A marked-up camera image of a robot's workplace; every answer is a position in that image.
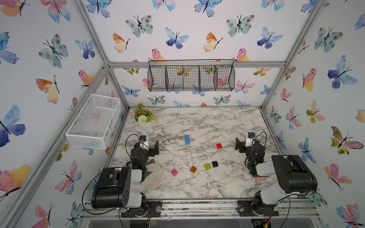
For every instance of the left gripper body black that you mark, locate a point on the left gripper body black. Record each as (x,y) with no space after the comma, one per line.
(152,149)

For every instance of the white mesh basket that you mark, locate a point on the white mesh basket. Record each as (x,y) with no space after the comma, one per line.
(94,123)

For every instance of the black lego brick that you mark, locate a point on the black lego brick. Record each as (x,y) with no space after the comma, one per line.
(215,164)

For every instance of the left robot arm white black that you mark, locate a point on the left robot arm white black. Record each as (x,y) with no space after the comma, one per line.
(112,188)

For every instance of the orange lego brick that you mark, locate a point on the orange lego brick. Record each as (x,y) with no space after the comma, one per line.
(193,169)

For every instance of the aluminium front rail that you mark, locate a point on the aluminium front rail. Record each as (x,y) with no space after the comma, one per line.
(291,208)

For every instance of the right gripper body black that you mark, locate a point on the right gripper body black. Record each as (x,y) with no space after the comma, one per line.
(242,146)

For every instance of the green lego brick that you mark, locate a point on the green lego brick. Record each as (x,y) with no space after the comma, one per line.
(207,166)

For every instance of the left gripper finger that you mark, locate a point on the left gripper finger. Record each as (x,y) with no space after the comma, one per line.
(149,169)
(153,151)

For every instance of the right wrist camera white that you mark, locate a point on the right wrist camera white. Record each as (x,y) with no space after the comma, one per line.
(250,139)

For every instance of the flower plant white pot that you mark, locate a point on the flower plant white pot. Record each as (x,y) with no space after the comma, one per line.
(144,117)

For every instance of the blue lego brick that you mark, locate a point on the blue lego brick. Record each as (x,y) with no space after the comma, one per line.
(187,140)

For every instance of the red lego brick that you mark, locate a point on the red lego brick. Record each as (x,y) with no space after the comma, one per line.
(219,146)

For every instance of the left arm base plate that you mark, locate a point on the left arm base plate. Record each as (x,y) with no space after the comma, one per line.
(151,209)

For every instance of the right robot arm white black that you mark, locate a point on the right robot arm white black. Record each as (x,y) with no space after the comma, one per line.
(293,178)

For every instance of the black wire basket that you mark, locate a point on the black wire basket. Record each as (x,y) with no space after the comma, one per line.
(191,75)

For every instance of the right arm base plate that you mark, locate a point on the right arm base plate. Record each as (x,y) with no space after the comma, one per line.
(250,208)

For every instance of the pink lego brick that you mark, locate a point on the pink lego brick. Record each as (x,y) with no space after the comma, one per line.
(174,172)

